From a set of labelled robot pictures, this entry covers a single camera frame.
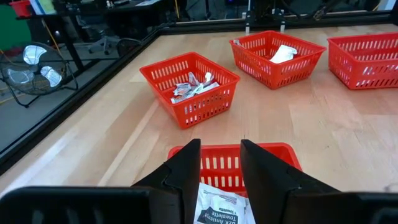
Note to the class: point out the white packet blue black print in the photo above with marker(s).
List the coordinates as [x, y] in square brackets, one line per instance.
[217, 205]

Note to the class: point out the small red background object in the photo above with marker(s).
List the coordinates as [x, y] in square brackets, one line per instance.
[20, 8]

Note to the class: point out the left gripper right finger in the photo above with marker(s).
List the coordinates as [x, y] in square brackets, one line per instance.
[270, 193]

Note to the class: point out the plain white long packet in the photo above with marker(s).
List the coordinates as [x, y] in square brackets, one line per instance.
[283, 54]

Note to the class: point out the red plastic basket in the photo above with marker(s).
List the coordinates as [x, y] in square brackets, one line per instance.
[168, 104]
[280, 74]
[357, 77]
[220, 149]

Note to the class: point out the silver base bracket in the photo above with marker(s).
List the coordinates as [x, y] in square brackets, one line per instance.
[248, 26]
[282, 25]

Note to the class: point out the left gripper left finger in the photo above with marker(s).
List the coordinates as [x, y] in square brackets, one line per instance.
[180, 186]

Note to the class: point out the shiny round metal object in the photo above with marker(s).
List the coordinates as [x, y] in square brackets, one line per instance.
[34, 53]

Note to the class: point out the black desk frame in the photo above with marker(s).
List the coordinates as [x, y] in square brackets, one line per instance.
[73, 49]

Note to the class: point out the black curved frame foot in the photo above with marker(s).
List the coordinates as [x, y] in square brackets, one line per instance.
[130, 43]

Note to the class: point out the green panel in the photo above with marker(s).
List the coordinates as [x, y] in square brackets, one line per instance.
[12, 28]

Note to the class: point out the grey office chair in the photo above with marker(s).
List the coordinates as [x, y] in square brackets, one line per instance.
[104, 45]

